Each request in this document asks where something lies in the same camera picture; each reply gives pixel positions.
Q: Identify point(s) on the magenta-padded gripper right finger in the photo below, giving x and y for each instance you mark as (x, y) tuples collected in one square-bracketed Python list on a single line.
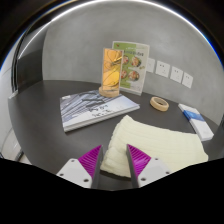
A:
[(155, 170)]

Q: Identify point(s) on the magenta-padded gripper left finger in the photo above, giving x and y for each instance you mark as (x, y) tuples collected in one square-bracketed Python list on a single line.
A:
[(73, 170)]

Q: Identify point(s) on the cream knitted towel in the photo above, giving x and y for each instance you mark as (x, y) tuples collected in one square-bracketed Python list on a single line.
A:
[(160, 143)]

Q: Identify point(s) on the white book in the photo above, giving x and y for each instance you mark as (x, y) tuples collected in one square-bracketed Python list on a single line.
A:
[(203, 130)]

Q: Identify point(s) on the grey photo magazine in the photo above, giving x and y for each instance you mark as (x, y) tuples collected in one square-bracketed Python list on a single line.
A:
[(93, 110)]

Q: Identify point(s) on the blue and white booklet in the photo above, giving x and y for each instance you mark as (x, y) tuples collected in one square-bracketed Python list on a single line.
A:
[(190, 113)]

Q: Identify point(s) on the green menu sign stand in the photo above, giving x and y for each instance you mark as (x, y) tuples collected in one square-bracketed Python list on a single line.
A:
[(135, 70)]

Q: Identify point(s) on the orange sign on wooden base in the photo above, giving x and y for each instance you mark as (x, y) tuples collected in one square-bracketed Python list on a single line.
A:
[(111, 70)]

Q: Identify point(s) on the curved ceiling light strip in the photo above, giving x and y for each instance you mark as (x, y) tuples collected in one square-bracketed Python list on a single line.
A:
[(50, 21)]

